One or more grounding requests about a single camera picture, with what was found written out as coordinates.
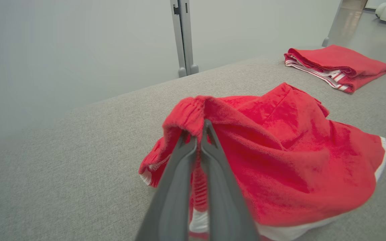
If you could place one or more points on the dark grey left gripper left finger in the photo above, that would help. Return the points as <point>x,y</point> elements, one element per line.
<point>173,201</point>

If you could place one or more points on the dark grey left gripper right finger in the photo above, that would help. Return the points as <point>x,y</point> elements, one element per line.
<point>226,207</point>

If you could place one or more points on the red shorts with white stripe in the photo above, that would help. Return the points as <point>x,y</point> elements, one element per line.
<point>280,167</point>

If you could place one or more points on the red jersey with white sleeves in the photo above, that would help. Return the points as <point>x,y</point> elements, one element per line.
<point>347,60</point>

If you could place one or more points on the grey fabric sofa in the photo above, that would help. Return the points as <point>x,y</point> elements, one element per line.
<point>79,167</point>

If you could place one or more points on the grey partition edge foot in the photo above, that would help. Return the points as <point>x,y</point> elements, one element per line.
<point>325,42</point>

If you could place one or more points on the grey partition joint post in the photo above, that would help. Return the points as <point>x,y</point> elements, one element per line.
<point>183,40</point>

